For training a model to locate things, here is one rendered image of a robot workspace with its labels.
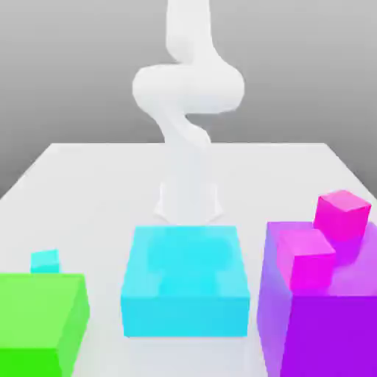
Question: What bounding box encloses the large cyan box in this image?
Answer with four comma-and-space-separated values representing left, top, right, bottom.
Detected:
119, 225, 251, 339

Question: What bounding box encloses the large green box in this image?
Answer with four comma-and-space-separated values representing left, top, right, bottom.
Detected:
0, 272, 91, 377

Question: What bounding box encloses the small magenta cube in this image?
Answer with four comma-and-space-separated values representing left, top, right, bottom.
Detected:
276, 228, 337, 292
312, 189, 372, 243

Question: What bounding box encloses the small cyan cube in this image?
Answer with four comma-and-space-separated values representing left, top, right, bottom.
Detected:
29, 249, 60, 275

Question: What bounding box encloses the large purple box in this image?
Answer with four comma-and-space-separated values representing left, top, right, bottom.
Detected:
256, 220, 377, 377

